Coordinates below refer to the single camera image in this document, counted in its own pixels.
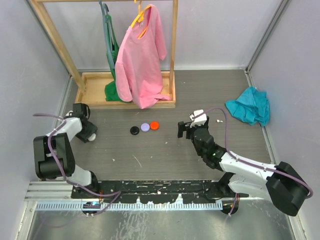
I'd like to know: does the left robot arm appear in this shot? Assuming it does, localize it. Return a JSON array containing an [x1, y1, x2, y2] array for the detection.
[[33, 103, 100, 198]]

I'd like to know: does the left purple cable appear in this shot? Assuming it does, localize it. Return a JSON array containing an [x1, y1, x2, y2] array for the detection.
[[33, 112, 122, 218]]

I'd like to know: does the purple earbud charging case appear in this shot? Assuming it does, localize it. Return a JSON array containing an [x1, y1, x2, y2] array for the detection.
[[140, 123, 150, 132]]

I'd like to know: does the grey-blue hanger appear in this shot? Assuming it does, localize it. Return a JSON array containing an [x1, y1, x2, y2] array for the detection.
[[98, 0, 118, 77]]

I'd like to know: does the yellow hanger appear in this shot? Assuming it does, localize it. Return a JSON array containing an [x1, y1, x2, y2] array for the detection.
[[130, 0, 151, 39]]

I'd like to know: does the white earbud charging case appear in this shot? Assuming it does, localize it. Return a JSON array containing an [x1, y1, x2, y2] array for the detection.
[[89, 133, 96, 142]]

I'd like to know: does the black earbud charging case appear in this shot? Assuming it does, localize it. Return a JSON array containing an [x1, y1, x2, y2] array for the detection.
[[129, 126, 140, 136]]

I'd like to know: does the teal cloth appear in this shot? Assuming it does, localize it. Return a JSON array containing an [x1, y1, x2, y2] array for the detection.
[[225, 86, 270, 127]]

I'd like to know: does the green garment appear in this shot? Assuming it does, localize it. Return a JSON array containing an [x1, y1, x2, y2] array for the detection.
[[104, 13, 132, 103]]

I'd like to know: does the orange earbud charging case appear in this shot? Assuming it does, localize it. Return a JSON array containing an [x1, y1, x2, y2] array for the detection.
[[149, 121, 160, 131]]

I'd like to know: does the wooden clothes rack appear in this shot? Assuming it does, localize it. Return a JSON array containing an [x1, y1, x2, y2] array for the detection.
[[30, 0, 179, 109]]

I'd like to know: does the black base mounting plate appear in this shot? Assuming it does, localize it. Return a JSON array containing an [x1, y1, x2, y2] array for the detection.
[[71, 179, 250, 205]]

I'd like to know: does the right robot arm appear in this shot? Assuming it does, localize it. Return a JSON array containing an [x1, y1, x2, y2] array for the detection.
[[177, 120, 312, 217]]

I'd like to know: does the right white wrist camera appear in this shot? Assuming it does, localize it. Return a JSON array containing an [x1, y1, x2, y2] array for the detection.
[[189, 109, 207, 128]]

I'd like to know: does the white slotted cable duct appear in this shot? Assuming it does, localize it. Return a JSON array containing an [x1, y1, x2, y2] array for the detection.
[[35, 200, 223, 212]]

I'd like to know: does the pink t-shirt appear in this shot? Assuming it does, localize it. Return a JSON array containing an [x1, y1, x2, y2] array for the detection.
[[115, 4, 171, 109]]

